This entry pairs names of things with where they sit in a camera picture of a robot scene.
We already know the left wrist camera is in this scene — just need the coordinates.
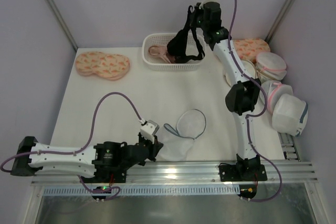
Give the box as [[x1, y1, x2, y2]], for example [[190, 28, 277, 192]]
[[140, 120, 160, 142]]

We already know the large white bag blue trim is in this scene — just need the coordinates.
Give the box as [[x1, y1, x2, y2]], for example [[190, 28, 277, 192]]
[[272, 94, 309, 136]]

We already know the peach patterned bra case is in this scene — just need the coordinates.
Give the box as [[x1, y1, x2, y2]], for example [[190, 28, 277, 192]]
[[233, 38, 270, 63], [75, 51, 131, 81]]

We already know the aluminium mounting rail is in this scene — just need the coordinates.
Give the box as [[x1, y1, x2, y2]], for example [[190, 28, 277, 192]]
[[31, 160, 318, 185]]

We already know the cream laundry bag beige trim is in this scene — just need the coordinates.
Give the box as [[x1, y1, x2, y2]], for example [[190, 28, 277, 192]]
[[223, 60, 258, 87]]

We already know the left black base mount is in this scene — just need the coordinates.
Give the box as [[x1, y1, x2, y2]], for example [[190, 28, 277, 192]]
[[81, 169, 127, 184]]

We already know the white plastic basket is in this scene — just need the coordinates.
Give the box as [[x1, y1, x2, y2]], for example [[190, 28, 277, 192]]
[[142, 33, 206, 71]]

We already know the right peach patterned bra case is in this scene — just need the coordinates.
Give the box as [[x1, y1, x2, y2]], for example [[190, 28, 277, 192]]
[[233, 38, 270, 63]]

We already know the pink bra in basket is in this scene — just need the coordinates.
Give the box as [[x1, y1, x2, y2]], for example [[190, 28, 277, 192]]
[[148, 45, 175, 63]]

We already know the white slotted cable duct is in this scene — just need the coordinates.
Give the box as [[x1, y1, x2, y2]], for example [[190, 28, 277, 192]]
[[43, 184, 240, 197]]

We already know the white mesh bag pink trim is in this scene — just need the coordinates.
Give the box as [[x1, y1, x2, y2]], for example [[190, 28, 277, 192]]
[[261, 80, 293, 114]]

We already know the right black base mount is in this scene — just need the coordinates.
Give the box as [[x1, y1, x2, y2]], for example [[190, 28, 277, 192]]
[[218, 163, 268, 182]]

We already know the left peach patterned bra case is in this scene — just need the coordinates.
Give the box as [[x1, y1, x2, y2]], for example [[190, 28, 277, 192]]
[[75, 51, 131, 81]]

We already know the white mesh bag pink zipper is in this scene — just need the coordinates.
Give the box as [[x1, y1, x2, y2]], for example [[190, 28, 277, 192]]
[[255, 52, 287, 81]]

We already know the white mesh bag blue trim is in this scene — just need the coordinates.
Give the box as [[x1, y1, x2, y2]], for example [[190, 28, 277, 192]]
[[158, 109, 207, 162]]

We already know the black bra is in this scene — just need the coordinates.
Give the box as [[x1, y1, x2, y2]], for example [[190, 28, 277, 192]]
[[167, 5, 205, 64]]

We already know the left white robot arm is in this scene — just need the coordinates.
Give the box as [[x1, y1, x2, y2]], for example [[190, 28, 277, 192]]
[[10, 135, 163, 183]]

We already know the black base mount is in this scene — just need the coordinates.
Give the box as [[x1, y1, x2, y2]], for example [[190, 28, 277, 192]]
[[81, 169, 127, 184], [218, 163, 268, 182]]

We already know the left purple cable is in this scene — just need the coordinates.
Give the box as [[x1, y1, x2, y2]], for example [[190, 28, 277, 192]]
[[1, 92, 148, 200]]

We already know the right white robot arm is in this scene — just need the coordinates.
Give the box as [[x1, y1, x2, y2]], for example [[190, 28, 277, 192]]
[[191, 2, 261, 181]]

